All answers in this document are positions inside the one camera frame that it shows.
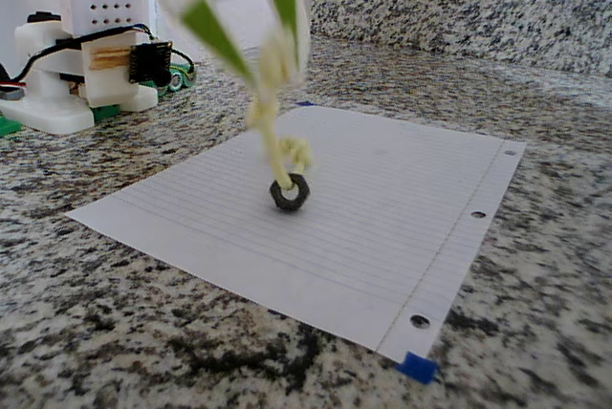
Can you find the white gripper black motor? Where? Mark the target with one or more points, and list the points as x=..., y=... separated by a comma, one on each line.
x=207, y=22

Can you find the blue tape piece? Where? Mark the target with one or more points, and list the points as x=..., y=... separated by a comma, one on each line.
x=418, y=367
x=304, y=104

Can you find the granite backsplash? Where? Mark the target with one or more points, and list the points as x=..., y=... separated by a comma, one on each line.
x=454, y=17

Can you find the lined paper sheet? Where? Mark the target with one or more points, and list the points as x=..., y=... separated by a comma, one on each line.
x=382, y=237

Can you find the black camera circuit board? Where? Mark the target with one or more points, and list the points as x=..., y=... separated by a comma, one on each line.
x=148, y=62

